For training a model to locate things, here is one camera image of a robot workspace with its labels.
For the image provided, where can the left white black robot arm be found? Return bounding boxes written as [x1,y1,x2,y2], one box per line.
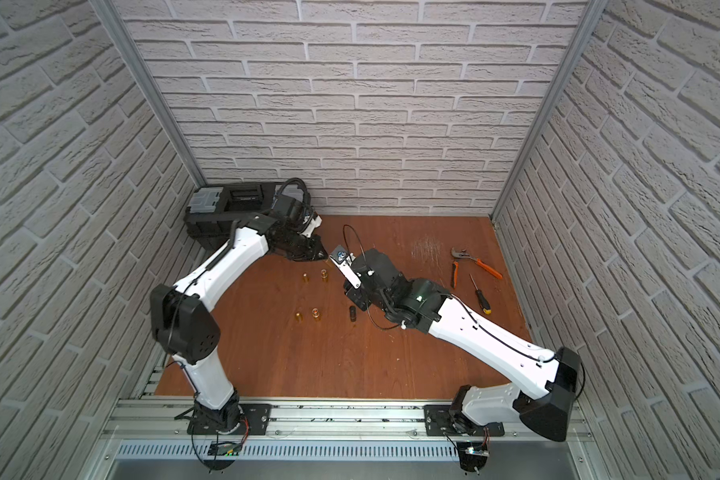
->
[149,213,327,433]

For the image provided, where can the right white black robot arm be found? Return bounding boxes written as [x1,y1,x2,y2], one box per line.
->
[330,246,584,442]

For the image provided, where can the black plastic toolbox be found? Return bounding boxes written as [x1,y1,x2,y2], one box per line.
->
[184,181,282,253]

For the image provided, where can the black orange screwdriver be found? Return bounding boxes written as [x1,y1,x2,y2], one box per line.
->
[469,275,492,315]

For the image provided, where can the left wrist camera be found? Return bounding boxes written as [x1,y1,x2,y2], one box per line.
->
[301,215,322,238]

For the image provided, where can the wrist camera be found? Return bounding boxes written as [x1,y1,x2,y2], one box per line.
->
[329,245,361,289]
[301,215,322,238]

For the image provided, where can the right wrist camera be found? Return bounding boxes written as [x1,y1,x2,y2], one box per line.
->
[329,245,361,289]

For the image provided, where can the orange handled pliers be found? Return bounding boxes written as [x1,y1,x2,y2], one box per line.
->
[451,248,503,280]

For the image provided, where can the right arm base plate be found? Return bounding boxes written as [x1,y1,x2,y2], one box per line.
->
[423,404,505,439]

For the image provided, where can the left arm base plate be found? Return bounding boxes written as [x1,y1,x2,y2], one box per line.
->
[187,402,273,436]

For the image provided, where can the aluminium rail frame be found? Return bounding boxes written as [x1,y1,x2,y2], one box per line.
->
[83,385,606,479]

